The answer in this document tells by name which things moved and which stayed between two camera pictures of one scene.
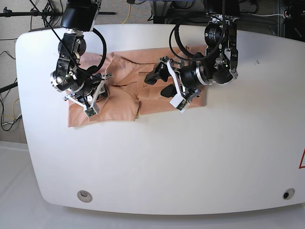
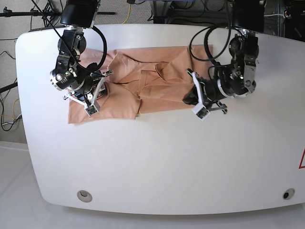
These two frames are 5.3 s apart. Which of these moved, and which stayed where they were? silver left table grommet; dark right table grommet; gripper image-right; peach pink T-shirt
Moved: gripper image-right
Stayed: silver left table grommet; peach pink T-shirt; dark right table grommet
